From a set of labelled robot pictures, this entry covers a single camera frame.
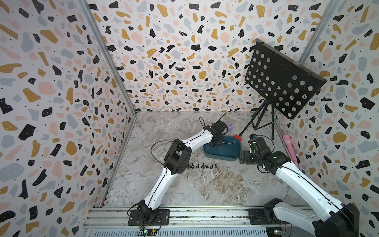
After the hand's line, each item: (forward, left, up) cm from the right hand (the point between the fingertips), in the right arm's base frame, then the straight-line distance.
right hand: (247, 155), depth 81 cm
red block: (+22, 0, -13) cm, 26 cm away
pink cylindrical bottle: (+21, -36, -16) cm, 45 cm away
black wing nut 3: (0, +17, -14) cm, 22 cm away
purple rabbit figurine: (+27, +5, -10) cm, 30 cm away
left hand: (+16, +12, -11) cm, 23 cm away
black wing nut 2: (-1, +19, -14) cm, 24 cm away
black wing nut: (-1, +22, -14) cm, 26 cm away
